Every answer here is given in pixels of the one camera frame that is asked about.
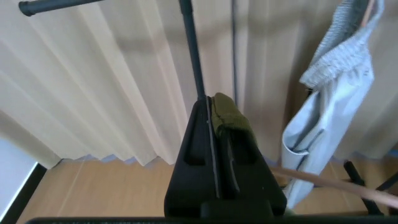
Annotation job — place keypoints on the black clothes rack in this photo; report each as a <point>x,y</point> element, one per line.
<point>192,49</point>

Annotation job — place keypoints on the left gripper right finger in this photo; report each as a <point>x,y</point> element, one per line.
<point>252,183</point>

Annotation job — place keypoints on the pale grey shorts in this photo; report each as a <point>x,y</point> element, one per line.
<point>329,118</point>

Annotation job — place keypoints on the green garment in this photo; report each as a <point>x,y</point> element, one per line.
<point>230,115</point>

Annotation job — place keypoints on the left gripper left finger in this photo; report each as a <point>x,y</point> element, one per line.
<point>192,174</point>

